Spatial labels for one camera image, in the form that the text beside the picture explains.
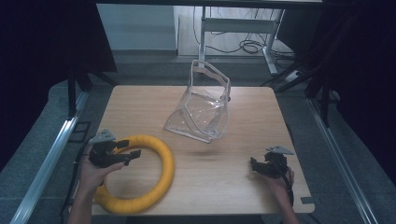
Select yellow curved foam tube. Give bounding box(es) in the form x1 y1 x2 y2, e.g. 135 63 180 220
93 134 176 215

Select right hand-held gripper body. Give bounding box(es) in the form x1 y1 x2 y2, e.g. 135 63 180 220
257 146 295 179

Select dark curtain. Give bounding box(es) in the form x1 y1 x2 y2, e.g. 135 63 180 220
276 0 396 188
0 0 118 173

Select person's left hand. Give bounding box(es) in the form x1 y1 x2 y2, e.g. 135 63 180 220
78 152 125 196

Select black floor cables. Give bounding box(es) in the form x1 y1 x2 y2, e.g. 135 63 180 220
191 7 297 63

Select black metal stand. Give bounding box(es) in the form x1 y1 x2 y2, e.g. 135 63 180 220
66 65 120 119
261 55 335 128

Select white metal desk frame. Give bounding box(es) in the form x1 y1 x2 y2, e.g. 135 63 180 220
198 7 286 76

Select aluminium rail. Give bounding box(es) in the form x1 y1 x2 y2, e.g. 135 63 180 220
9 91 90 224
306 98 379 224

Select white power strip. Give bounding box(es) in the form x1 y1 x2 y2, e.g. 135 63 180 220
283 70 303 83

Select clear plastic bag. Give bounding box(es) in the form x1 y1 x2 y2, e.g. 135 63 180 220
163 59 232 144

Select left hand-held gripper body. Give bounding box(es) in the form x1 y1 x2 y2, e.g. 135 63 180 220
88 129 132 169

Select person's right hand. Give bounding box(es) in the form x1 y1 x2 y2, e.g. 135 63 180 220
260 166 295 200

